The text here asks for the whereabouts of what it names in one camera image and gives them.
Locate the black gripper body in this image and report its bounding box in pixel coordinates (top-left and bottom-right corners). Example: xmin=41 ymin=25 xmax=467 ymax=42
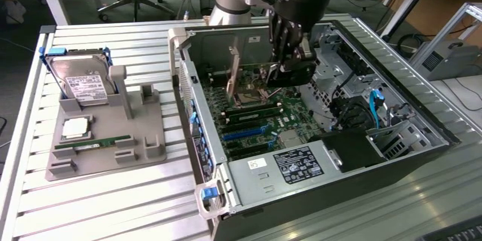
xmin=272 ymin=0 xmax=336 ymax=32

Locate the graphics card with metal bracket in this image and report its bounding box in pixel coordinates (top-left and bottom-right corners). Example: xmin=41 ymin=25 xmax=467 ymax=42
xmin=225 ymin=45 xmax=318 ymax=97

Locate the silver metal disk bay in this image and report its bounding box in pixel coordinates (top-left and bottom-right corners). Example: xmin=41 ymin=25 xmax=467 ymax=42
xmin=300 ymin=46 xmax=380 ymax=129

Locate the green motherboard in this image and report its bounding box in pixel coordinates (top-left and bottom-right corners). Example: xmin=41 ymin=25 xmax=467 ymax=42
xmin=201 ymin=68 xmax=328 ymax=161

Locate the CPU socket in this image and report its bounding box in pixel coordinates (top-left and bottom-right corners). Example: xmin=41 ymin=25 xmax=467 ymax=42
xmin=230 ymin=90 xmax=270 ymax=109

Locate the black RAM stick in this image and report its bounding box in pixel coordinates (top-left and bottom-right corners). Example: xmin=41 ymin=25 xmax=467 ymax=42
xmin=225 ymin=108 xmax=283 ymax=125

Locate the black stand pole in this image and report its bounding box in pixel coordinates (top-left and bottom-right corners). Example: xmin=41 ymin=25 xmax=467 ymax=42
xmin=379 ymin=0 xmax=443 ymax=38

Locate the silver chipset heatsink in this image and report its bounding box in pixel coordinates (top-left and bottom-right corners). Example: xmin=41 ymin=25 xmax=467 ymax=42
xmin=278 ymin=131 xmax=307 ymax=147

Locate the black expansion slot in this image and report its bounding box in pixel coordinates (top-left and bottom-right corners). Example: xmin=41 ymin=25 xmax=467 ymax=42
xmin=220 ymin=122 xmax=264 ymax=134
xmin=227 ymin=142 xmax=272 ymax=160

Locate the blue expansion slot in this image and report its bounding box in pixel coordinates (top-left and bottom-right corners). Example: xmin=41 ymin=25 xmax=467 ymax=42
xmin=221 ymin=128 xmax=267 ymax=140

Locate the grey computer tower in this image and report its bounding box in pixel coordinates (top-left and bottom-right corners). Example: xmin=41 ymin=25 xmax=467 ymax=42
xmin=408 ymin=39 xmax=482 ymax=81

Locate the black office chair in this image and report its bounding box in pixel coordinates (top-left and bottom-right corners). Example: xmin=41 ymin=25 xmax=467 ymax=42
xmin=96 ymin=0 xmax=177 ymax=22

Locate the grey power supply with label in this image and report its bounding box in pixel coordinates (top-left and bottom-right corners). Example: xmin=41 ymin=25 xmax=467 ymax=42
xmin=225 ymin=139 xmax=342 ymax=207

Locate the hard disk in blue carrier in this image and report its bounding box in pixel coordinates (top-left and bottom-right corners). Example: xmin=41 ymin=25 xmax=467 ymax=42
xmin=39 ymin=46 xmax=116 ymax=106

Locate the blue case latch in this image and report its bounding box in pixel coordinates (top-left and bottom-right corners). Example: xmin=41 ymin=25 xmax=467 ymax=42
xmin=200 ymin=187 xmax=219 ymax=201

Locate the grey plastic parts rack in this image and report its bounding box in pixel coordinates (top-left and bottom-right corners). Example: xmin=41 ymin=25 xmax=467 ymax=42
xmin=44 ymin=64 xmax=169 ymax=182

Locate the open black PC case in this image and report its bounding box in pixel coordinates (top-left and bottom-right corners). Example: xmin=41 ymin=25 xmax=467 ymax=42
xmin=167 ymin=19 xmax=462 ymax=241

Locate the green RAM stick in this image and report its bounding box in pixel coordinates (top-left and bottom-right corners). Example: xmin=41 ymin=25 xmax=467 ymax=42
xmin=55 ymin=135 xmax=127 ymax=150

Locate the silver CPU chip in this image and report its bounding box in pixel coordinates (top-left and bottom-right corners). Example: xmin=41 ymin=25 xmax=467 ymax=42
xmin=61 ymin=118 xmax=91 ymax=140

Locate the black keyboard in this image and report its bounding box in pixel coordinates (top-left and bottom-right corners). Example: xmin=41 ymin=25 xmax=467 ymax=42
xmin=420 ymin=218 xmax=482 ymax=241

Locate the blue flat wire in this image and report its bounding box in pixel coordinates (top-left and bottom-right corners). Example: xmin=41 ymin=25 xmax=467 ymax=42
xmin=371 ymin=89 xmax=387 ymax=129

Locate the aluminium profile frame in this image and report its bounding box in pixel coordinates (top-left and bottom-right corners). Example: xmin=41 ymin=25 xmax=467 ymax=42
xmin=408 ymin=1 xmax=482 ymax=64

